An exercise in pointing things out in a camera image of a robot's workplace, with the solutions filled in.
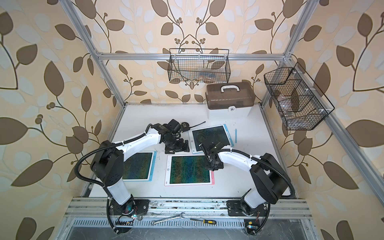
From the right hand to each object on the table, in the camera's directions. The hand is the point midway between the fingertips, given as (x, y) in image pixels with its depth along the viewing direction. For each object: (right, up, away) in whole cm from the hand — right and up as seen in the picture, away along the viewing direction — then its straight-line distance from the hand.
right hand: (210, 167), depth 86 cm
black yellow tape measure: (-16, +23, +20) cm, 34 cm away
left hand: (-16, +11, -1) cm, 20 cm away
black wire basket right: (+44, +35, -14) cm, 58 cm away
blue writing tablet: (+8, +21, +19) cm, 29 cm away
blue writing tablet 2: (-42, 0, +2) cm, 42 cm away
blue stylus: (+19, +17, +16) cm, 30 cm away
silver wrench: (-28, -21, -16) cm, 38 cm away
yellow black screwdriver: (-4, -20, -16) cm, 26 cm away
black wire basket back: (-8, +63, +9) cm, 64 cm away
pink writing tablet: (-13, -1, 0) cm, 13 cm away
